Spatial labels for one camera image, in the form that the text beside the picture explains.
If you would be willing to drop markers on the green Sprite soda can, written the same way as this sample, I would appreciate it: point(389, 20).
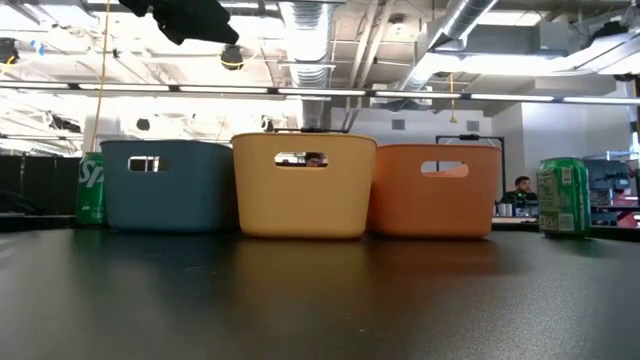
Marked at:
point(90, 195)

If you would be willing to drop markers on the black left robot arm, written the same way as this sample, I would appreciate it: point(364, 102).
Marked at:
point(137, 6)

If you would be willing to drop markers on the green soda can with label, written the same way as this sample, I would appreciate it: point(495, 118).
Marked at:
point(565, 200)

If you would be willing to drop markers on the black domed ceiling fixture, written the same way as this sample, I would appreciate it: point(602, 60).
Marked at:
point(232, 56)

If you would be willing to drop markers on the small black hanging fixture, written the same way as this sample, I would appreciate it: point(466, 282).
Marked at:
point(143, 124)
point(267, 124)

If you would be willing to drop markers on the long linear ceiling light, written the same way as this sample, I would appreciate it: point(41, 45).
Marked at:
point(320, 92)

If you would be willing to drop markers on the blue plastic bin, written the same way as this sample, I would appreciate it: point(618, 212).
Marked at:
point(170, 200)

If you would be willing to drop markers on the person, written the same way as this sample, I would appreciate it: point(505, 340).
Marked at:
point(522, 184)
point(316, 160)

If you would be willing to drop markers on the yellow plastic bin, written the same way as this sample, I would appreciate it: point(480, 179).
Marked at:
point(300, 200)

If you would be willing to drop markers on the black partition panels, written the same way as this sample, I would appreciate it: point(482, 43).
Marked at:
point(40, 185)

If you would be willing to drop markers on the orange plastic bin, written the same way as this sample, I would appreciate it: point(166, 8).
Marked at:
point(430, 205)

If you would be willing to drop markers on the metal shelf rack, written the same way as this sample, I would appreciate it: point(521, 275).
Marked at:
point(615, 185)

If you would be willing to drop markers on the wide silver ceiling duct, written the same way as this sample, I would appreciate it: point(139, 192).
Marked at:
point(306, 40)

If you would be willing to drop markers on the low black bar frame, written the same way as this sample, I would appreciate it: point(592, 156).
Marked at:
point(310, 130)

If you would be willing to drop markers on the grey wall vent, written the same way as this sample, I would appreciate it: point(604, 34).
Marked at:
point(398, 124)
point(473, 125)

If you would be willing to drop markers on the slanted silver ceiling duct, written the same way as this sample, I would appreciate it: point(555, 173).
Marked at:
point(465, 20)

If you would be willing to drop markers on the black rectangular stand frame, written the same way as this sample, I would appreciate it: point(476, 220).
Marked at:
point(470, 136)

